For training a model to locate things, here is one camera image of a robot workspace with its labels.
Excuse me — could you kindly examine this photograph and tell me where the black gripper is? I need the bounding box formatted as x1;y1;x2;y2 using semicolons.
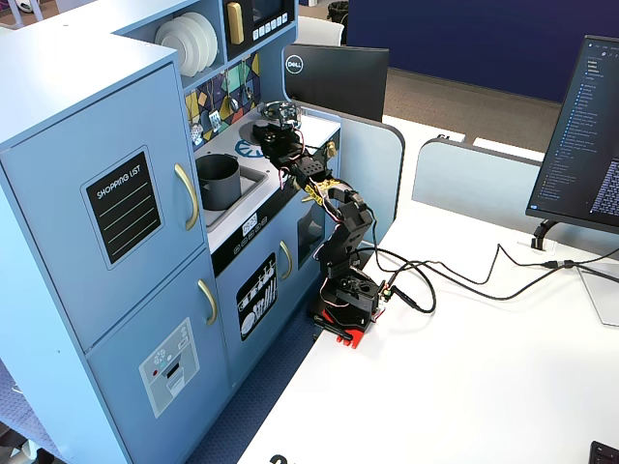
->
259;120;309;168

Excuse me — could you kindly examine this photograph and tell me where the red robot base clamp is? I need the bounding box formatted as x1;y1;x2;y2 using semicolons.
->
309;299;386;350

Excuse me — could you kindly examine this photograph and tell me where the shiny steel pot with lid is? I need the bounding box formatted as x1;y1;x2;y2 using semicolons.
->
257;100;302;121

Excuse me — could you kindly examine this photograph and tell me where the grey toy sink basin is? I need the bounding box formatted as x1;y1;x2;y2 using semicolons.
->
200;163;270;228

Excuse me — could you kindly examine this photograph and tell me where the metal ladle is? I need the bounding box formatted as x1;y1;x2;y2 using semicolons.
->
222;72;240;113

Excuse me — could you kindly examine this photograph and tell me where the metal slotted spatula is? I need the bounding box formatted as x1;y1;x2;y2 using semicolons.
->
206;79;222;132

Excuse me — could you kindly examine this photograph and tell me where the gray plastic pot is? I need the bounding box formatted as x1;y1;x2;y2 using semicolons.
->
195;153;242;212

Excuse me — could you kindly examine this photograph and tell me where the black Dell monitor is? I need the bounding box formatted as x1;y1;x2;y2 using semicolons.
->
282;43;391;123

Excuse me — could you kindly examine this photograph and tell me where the black toy microwave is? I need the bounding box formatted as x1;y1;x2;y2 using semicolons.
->
222;0;297;62

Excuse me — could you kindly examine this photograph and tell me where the grey desk divider panel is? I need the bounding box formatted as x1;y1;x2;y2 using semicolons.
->
338;113;406;246

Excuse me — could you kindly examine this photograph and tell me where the blue oven door with window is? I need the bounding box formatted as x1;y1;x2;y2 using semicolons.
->
294;192;340;272

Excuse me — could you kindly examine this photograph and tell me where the white chair back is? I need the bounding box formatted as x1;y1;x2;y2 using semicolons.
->
297;16;345;48

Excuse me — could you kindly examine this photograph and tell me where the white toy plate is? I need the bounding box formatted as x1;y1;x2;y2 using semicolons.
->
171;15;212;69
154;21;202;78
186;12;220;64

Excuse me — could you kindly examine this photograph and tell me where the black shopping list chalkboard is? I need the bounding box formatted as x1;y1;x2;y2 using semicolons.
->
80;145;163;270

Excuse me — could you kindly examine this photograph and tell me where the light blue desk divider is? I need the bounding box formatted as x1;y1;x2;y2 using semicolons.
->
411;137;545;231

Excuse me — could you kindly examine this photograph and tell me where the blue dishwasher door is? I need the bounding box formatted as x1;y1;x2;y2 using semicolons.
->
215;226;297;386

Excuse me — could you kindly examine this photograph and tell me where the blue toy kitchen unit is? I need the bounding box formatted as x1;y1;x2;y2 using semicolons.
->
0;0;342;464

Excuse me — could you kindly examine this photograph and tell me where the blue fridge door with chalkboard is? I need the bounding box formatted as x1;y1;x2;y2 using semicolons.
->
0;62;209;352

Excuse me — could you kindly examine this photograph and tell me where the blue freezer door with dispenser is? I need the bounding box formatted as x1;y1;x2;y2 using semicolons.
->
86;250;232;460

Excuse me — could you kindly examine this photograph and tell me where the monitor showing code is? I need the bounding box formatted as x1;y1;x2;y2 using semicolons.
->
525;34;619;236

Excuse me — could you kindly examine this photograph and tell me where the black keyboard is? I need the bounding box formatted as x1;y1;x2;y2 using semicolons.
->
588;440;619;464

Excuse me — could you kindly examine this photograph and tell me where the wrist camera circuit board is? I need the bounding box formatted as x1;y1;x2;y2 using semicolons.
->
276;102;302;128

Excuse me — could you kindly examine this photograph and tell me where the gold fridge door handle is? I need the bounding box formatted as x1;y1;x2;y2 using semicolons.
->
173;162;200;232

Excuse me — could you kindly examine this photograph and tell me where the gold microwave handle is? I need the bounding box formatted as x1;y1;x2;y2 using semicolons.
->
226;2;245;45

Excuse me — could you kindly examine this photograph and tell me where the gold dishwasher door handle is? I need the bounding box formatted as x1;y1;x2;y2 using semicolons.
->
279;240;294;280

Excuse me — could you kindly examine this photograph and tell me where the gold freezer door handle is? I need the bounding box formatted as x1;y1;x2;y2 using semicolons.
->
196;278;219;327

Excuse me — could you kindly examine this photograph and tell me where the black cable with connectors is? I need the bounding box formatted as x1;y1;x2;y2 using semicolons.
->
384;244;619;315

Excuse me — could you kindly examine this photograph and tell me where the long black cable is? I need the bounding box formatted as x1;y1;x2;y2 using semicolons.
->
360;246;619;302

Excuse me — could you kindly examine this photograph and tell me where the grey monitor base plate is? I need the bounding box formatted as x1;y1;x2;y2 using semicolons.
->
577;268;619;329

